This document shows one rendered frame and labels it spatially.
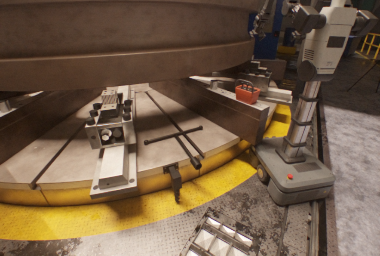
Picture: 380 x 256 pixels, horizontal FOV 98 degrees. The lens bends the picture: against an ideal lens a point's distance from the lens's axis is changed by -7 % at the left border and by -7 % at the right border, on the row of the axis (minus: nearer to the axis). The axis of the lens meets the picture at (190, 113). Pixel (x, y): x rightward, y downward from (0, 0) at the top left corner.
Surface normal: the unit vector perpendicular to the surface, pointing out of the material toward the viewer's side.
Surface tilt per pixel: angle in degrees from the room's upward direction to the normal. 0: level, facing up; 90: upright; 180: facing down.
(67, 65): 90
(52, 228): 0
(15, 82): 90
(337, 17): 90
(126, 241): 0
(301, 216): 0
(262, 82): 90
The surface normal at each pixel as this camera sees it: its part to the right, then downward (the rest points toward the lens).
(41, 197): 0.05, 0.46
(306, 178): 0.00, -0.89
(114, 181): 0.27, 0.44
